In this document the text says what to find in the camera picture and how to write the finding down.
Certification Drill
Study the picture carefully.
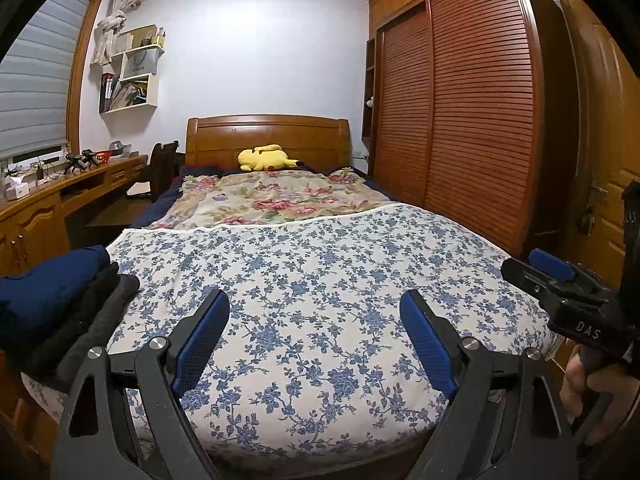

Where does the navy blue blazer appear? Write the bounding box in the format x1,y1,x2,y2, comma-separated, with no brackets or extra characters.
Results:
0,245,111,341

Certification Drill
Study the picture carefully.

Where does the stack of papers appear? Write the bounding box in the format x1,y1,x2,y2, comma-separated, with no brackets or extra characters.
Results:
112,80,151,110

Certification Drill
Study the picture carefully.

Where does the blue floral bed sheet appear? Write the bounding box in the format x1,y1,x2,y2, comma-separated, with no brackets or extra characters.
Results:
25,202,566,466

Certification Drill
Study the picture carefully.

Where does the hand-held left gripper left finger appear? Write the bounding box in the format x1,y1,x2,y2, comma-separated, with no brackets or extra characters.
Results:
52,288,231,480

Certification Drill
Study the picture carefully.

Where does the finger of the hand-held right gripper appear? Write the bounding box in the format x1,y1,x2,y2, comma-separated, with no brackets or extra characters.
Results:
500,257,611,311
527,248,618,293

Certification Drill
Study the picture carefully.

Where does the dark grey garment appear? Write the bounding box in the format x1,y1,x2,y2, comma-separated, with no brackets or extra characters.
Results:
30,275,141,393

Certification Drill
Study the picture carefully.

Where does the pink floral quilt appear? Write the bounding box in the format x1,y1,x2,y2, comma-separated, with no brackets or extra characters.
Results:
150,167,393,231

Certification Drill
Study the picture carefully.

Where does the tied beige curtain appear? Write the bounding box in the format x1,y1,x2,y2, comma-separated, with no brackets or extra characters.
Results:
90,0,138,67

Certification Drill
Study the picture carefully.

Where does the wooden desk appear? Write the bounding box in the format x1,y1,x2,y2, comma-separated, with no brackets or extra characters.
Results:
0,152,151,281

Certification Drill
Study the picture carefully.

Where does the wooden headboard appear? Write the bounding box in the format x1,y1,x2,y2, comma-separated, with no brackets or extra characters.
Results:
186,115,351,171

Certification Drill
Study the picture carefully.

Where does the wooden louvred wardrobe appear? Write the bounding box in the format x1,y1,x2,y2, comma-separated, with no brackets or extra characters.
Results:
362,0,576,261

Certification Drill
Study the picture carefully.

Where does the wooden door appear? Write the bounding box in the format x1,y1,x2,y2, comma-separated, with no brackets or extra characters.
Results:
557,0,640,281

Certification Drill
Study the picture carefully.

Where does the row of binders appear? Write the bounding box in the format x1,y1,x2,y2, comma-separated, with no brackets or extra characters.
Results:
99,72,117,113

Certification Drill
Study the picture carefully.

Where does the grey paper bag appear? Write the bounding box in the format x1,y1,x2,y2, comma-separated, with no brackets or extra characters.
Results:
122,49,160,80

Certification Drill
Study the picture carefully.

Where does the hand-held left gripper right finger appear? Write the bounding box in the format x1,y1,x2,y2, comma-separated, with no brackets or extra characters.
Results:
400,288,581,480

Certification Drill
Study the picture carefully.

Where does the dark wooden chair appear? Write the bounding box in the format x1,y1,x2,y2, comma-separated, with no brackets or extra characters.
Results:
125,140,181,201

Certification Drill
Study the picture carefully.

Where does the grey window blind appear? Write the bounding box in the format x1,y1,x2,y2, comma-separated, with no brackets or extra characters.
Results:
0,0,96,161

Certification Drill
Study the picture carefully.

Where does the person's right hand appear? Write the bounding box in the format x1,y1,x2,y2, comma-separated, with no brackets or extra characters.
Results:
559,345,631,446

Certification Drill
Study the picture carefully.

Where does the yellow plush toy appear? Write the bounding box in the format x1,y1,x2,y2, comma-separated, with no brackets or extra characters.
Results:
237,144,306,173

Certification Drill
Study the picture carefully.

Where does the black gadget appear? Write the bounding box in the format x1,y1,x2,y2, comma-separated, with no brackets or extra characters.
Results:
65,149,98,173

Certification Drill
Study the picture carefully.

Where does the white wall shelf unit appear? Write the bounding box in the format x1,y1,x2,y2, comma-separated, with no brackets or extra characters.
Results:
99,25,166,115

